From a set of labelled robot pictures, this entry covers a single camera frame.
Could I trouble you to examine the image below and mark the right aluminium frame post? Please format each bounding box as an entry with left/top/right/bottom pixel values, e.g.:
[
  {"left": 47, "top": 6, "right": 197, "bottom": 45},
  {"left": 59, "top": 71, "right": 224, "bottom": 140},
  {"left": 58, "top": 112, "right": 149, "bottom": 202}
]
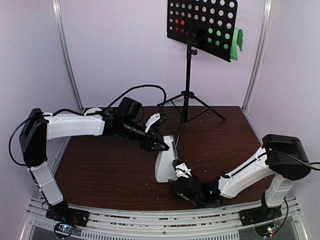
[{"left": 242, "top": 0, "right": 274, "bottom": 114}]

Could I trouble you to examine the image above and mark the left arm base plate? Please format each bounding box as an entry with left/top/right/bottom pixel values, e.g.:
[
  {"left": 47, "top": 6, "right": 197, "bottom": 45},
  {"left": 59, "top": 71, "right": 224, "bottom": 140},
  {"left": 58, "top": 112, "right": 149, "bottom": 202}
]
[{"left": 45, "top": 208, "right": 90, "bottom": 227}]

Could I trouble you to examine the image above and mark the left aluminium frame post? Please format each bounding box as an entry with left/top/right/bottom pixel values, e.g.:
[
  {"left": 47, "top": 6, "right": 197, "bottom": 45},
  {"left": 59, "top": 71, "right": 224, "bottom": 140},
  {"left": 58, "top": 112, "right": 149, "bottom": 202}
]
[{"left": 52, "top": 0, "right": 84, "bottom": 111}]

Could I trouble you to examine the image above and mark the circuit board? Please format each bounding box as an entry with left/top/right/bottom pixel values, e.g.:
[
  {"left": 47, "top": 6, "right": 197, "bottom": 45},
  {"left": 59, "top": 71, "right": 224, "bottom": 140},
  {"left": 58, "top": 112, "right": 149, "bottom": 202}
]
[
  {"left": 53, "top": 222, "right": 76, "bottom": 239},
  {"left": 254, "top": 221, "right": 282, "bottom": 238}
]

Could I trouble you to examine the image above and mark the right circuit board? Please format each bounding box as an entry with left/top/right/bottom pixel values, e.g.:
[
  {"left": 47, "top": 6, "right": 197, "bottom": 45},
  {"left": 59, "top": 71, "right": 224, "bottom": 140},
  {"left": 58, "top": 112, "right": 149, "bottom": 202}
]
[{"left": 254, "top": 221, "right": 282, "bottom": 238}]

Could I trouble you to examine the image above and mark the aluminium front rail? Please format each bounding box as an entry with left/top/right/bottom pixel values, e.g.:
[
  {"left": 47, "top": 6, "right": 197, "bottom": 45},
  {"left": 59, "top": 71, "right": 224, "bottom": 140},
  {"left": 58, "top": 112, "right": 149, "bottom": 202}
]
[{"left": 18, "top": 197, "right": 310, "bottom": 240}]

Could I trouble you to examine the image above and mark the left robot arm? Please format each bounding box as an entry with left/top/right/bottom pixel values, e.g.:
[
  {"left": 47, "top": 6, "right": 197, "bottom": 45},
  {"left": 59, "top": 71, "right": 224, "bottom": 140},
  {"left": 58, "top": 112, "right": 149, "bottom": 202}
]
[{"left": 19, "top": 97, "right": 172, "bottom": 222}]

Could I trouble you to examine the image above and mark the black music stand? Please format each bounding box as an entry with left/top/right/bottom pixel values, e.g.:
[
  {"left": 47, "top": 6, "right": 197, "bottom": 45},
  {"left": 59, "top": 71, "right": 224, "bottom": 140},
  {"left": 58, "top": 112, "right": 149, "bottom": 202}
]
[{"left": 166, "top": 0, "right": 238, "bottom": 143}]

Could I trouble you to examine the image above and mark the left circuit board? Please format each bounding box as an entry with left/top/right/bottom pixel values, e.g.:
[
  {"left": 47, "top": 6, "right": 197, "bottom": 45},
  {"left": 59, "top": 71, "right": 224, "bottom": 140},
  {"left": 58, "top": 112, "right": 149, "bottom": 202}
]
[{"left": 53, "top": 222, "right": 76, "bottom": 239}]

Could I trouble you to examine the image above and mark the white metronome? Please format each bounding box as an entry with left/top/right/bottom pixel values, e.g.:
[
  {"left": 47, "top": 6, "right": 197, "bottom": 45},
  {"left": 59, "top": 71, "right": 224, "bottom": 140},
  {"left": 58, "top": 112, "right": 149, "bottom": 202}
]
[{"left": 154, "top": 135, "right": 178, "bottom": 183}]

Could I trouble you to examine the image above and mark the aluminium frame post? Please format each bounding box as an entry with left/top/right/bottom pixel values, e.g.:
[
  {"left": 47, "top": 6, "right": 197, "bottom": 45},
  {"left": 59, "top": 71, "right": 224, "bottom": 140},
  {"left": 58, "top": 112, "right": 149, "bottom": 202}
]
[
  {"left": 242, "top": 0, "right": 274, "bottom": 114},
  {"left": 52, "top": 0, "right": 84, "bottom": 111}
]

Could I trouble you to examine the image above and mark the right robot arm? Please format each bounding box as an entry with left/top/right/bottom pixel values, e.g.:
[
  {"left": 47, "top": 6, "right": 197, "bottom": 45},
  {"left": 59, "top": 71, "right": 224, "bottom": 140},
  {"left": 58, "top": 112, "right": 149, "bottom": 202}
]
[{"left": 169, "top": 134, "right": 312, "bottom": 221}]

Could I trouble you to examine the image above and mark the green cloth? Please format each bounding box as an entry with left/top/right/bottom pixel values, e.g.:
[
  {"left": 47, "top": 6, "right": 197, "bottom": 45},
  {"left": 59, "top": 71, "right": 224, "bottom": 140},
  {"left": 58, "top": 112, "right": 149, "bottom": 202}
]
[{"left": 230, "top": 27, "right": 244, "bottom": 61}]

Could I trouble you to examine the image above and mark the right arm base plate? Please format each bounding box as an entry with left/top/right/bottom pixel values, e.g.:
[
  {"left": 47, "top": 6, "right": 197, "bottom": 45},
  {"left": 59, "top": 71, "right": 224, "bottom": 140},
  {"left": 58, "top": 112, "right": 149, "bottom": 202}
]
[{"left": 238, "top": 206, "right": 282, "bottom": 226}]

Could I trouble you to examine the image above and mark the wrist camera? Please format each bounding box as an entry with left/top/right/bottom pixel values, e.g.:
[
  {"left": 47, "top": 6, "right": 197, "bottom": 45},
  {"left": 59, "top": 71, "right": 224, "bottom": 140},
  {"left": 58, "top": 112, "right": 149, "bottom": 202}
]
[
  {"left": 144, "top": 112, "right": 169, "bottom": 133},
  {"left": 172, "top": 158, "right": 193, "bottom": 179}
]

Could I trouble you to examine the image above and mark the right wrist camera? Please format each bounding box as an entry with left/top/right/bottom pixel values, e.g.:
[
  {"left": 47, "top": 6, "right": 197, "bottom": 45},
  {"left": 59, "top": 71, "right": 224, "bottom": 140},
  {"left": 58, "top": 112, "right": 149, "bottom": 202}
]
[{"left": 172, "top": 158, "right": 193, "bottom": 179}]

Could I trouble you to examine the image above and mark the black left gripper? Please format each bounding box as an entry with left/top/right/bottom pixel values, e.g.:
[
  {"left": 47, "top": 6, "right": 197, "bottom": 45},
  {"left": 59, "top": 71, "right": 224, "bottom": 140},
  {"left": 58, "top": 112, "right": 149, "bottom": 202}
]
[{"left": 122, "top": 118, "right": 170, "bottom": 153}]

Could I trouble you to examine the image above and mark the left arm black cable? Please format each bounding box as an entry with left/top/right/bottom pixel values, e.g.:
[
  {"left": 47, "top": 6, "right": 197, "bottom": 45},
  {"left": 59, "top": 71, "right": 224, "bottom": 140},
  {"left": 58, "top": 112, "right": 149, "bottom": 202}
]
[{"left": 104, "top": 84, "right": 168, "bottom": 113}]

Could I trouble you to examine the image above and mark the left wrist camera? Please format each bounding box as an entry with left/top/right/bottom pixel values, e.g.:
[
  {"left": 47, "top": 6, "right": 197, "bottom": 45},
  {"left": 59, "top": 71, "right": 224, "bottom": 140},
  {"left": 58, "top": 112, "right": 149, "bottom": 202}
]
[{"left": 144, "top": 112, "right": 169, "bottom": 133}]

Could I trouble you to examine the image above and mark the orange white bowl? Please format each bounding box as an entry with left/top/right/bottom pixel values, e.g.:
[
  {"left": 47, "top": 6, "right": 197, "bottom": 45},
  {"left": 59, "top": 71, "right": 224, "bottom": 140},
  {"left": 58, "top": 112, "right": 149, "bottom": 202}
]
[{"left": 84, "top": 107, "right": 102, "bottom": 115}]

